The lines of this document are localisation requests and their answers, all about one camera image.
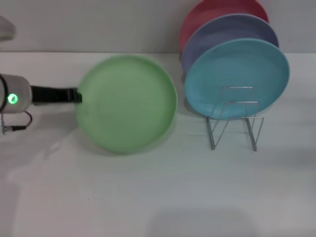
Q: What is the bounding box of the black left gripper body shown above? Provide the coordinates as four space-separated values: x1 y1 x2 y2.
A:
29 85 67 105

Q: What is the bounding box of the green plate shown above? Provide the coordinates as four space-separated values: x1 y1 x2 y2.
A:
75 54 178 156

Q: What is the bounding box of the purple plate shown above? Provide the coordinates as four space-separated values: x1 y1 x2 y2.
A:
181 14 279 75

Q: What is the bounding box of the light blue plate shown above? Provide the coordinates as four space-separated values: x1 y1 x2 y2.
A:
184 38 290 121

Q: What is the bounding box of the red plate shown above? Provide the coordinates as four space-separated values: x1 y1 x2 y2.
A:
179 0 270 54

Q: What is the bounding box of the left arm cable connector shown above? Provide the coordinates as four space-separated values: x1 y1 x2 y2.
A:
0 111 33 135

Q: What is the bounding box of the metal wire plate rack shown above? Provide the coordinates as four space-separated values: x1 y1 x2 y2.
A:
206 86 264 152

